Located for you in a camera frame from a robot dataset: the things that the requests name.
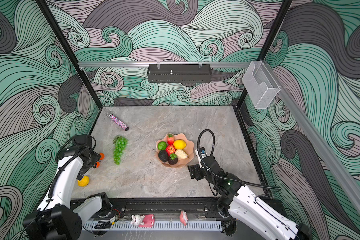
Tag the green fake lime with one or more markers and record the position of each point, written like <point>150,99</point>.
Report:
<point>162,145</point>

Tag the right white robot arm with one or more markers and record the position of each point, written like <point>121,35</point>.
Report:
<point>238,201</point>

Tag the aluminium rail right wall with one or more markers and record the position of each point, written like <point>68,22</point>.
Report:
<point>325,152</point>

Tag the white slotted cable duct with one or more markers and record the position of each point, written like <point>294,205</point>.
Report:
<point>169,226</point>

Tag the clear plastic wall holder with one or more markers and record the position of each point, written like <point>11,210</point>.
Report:
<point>261,84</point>

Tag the dark brown fake fruit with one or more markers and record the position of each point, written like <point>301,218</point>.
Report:
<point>173,159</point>

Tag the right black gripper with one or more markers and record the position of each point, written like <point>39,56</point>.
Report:
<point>193,168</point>

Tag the aluminium rail wall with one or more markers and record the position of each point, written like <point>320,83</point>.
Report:
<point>325,152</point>
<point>126,64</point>

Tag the pink wavy fruit bowl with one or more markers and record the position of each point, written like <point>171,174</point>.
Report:
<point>189,149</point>

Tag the yellow fake lemon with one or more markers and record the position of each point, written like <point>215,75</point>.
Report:
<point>179,144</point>

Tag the purple sprinkle tube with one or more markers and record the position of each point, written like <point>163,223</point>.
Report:
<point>117,121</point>

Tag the aluminium rail back wall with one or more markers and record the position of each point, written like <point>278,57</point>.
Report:
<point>126,64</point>

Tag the dark fake avocado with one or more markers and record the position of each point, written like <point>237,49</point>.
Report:
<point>163,156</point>

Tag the red fake strawberry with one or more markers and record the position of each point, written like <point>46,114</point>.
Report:
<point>170,139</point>

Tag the red fake apple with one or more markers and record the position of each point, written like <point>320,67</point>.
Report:
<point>170,149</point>

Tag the white bunny pink toy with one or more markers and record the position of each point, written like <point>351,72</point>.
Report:
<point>143,221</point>

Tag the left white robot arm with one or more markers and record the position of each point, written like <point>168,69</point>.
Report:
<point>54,219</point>

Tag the small yellow fake pepper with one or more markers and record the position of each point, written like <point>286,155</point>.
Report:
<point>84,181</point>

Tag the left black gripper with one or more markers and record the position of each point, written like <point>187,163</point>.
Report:
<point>95,156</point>

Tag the green fake grape bunch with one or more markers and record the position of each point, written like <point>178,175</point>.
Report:
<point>120,144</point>

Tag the black wall tray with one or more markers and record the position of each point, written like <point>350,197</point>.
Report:
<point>179,74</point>

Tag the small pink figurine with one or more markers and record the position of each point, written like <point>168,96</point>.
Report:
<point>184,218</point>

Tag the pale fake pear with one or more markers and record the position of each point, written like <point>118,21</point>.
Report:
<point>181,154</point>

